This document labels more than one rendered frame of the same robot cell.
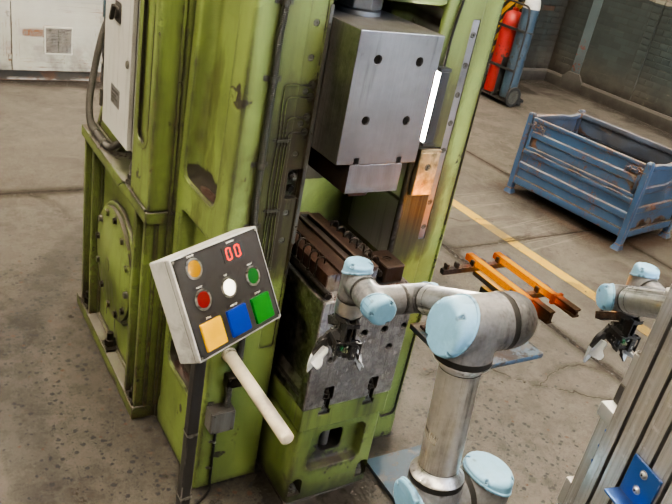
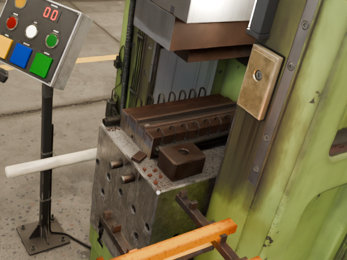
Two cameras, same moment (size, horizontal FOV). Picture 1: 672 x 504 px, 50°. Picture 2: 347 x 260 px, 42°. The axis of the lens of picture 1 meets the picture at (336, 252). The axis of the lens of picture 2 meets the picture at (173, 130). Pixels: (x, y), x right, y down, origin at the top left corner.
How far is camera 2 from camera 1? 2.54 m
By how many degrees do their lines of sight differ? 74
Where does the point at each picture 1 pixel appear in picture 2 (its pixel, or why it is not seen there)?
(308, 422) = (92, 238)
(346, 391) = (110, 243)
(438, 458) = not seen: outside the picture
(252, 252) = (64, 26)
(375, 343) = (127, 217)
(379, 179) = (156, 25)
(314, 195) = not seen: hidden behind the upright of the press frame
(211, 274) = (28, 14)
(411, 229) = (241, 159)
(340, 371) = not seen: hidden behind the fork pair
